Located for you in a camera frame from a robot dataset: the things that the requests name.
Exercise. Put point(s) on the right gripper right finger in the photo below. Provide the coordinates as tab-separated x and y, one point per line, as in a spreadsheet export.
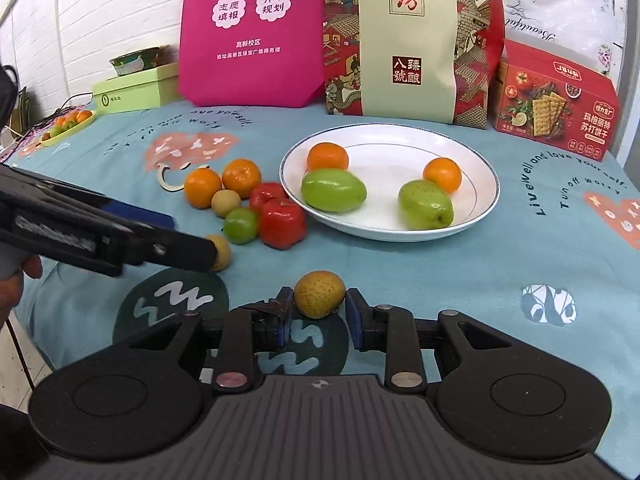
392	331

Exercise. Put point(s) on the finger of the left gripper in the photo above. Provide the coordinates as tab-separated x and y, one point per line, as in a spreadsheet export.
138	214
169	248

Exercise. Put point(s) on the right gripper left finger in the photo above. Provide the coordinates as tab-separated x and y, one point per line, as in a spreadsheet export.
243	333

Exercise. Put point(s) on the tan longan fruit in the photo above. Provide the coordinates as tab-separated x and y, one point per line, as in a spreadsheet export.
224	201
318	294
223	252

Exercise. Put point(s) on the red apple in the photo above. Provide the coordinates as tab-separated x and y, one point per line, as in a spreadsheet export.
263	193
282	224

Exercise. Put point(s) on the small orange tangerine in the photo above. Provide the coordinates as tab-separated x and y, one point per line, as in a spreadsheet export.
445	173

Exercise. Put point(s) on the yellow tray of fruits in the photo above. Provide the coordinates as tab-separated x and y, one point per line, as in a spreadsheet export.
68	126

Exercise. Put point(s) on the person's left hand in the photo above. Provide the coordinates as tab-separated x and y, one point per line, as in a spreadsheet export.
11	290

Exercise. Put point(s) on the small green round fruit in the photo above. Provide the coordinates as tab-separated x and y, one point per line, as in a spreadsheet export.
241	226

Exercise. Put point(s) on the light green cardboard box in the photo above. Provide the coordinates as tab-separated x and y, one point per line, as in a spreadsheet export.
143	90

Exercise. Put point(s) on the green patterned bowl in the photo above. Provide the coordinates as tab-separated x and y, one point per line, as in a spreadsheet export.
140	60

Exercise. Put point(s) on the white round plate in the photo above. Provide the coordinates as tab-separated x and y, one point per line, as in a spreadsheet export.
384	157

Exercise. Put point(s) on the light blue printed tablecloth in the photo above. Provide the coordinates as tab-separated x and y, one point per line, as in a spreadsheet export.
555	264

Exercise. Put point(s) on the magenta fabric bag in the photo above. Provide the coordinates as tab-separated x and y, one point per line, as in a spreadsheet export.
251	52

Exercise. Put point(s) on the red cracker box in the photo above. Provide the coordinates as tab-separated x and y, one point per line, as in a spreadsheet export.
542	97

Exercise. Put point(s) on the red green paper gift bag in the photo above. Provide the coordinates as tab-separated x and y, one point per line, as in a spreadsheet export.
430	60

